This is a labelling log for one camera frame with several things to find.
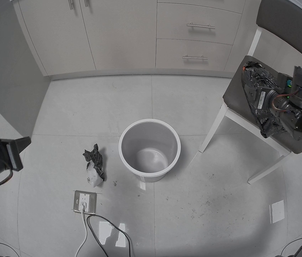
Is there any white chair dark grey seat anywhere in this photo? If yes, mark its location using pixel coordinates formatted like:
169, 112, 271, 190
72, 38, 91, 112
199, 0, 302, 185

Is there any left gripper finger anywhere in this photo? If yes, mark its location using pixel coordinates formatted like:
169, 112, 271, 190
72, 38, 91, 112
1, 137, 31, 157

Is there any black plastic bag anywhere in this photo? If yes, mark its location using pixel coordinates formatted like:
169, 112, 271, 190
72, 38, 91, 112
240, 61, 302, 139

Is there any white cable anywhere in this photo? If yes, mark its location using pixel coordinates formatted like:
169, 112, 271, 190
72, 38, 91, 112
75, 202, 88, 257

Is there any white cabinet with drawers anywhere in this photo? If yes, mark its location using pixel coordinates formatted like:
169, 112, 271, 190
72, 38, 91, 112
10, 0, 296, 81

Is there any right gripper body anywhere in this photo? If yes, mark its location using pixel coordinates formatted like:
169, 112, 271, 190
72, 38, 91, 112
245, 86, 276, 114

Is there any white trash bin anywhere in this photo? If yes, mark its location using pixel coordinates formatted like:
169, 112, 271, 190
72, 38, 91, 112
118, 119, 181, 183

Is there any crumpled black plastic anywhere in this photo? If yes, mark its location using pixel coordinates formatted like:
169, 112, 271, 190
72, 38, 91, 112
83, 151, 106, 182

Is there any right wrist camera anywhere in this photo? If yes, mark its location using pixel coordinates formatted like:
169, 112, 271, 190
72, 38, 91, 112
276, 72, 294, 94

